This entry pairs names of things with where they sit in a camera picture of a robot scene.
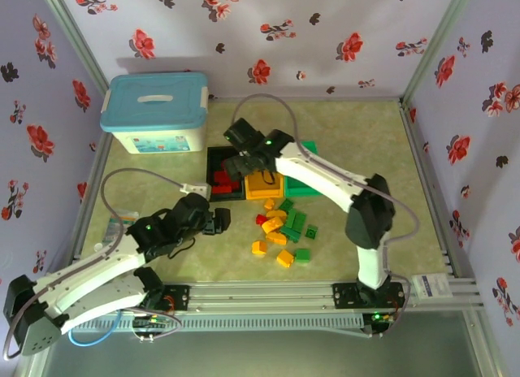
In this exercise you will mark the green plastic bin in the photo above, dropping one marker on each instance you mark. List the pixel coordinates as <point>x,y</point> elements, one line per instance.
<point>300,188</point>

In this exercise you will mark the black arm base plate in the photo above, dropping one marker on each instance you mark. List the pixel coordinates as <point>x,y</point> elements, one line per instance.
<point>178,297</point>
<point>345,295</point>

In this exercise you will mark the yellow plastic bin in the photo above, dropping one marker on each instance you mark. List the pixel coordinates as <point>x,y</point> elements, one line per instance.
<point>264,190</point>

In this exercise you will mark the white storage box blue lid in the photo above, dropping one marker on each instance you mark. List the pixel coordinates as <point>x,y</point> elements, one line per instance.
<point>154,105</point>

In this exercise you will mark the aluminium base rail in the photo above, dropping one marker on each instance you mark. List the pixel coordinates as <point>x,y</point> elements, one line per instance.
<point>264,295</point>

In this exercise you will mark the aluminium side rail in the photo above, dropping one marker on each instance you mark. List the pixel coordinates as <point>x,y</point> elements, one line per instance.
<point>99,157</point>
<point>410,129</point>

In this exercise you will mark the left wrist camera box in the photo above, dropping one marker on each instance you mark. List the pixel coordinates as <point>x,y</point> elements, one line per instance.
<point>196,189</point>

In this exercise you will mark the green square lego plate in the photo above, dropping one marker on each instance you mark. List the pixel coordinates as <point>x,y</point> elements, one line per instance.
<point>311,232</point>

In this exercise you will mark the dark green lego brick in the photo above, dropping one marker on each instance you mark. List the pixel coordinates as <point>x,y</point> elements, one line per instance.
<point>286,205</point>
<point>289,233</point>

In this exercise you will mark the printed plastic packet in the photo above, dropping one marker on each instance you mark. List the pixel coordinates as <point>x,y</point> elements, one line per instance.
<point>126,222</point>

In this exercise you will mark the small red lego brick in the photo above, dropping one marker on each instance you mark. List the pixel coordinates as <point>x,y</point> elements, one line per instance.
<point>261,219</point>

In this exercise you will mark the aluminium frame post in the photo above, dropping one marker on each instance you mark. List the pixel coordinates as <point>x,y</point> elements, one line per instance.
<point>434,35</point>
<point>73,31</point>

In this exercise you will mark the white label box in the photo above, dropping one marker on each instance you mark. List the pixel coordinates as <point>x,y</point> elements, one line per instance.
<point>431,287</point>

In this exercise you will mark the yellow arched lego brick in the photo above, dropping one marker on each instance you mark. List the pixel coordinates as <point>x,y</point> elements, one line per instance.
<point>276,213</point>

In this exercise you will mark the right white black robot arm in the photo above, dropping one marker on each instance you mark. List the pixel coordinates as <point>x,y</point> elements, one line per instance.
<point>325,174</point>

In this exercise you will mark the blue stethoscope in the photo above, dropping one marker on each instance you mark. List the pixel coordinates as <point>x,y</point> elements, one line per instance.
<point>81,343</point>

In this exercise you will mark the black plastic bin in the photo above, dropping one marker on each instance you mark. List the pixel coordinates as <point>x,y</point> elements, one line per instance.
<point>215,157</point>

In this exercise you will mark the small white bottle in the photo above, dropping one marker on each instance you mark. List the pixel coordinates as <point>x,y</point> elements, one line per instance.
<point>99,247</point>

